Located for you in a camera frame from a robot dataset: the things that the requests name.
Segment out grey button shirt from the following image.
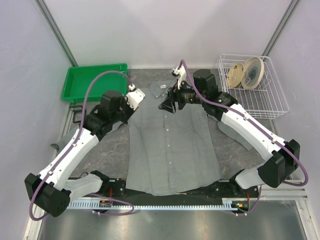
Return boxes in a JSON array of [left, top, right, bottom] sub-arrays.
[[51, 79, 253, 196]]

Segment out purple cable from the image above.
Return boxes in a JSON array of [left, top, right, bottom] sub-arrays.
[[179, 59, 309, 217], [29, 71, 136, 221]]

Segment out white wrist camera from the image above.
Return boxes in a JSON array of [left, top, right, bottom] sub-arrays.
[[171, 65, 187, 90], [125, 84, 145, 111]]

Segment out aluminium frame rail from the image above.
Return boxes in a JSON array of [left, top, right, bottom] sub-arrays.
[[24, 185, 319, 240]]

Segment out white wire basket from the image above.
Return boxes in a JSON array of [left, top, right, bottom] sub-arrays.
[[218, 53, 290, 119]]

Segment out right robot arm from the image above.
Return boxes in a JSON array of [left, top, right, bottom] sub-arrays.
[[158, 67, 300, 197]]

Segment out green plastic tray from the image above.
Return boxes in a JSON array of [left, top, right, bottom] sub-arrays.
[[61, 63, 128, 104]]

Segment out beige plate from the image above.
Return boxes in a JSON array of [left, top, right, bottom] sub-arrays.
[[226, 62, 244, 88]]

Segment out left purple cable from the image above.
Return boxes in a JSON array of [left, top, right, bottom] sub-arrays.
[[29, 71, 136, 221]]

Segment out blue-white cable duct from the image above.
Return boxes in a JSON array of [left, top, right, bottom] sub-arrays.
[[67, 197, 238, 211]]

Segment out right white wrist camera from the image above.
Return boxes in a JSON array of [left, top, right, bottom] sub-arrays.
[[171, 65, 187, 90]]

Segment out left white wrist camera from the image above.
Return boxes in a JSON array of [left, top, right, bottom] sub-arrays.
[[125, 84, 145, 111]]

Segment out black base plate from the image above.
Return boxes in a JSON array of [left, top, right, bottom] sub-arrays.
[[97, 178, 259, 205]]

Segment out beige bowl blue centre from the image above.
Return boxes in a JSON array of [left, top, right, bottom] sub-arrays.
[[241, 56, 265, 90]]

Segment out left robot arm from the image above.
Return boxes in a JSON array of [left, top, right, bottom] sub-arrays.
[[24, 88, 145, 221]]

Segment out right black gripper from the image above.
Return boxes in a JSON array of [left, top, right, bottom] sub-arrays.
[[158, 77, 206, 114]]

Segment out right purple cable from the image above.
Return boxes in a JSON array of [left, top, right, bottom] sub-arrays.
[[179, 59, 309, 217]]

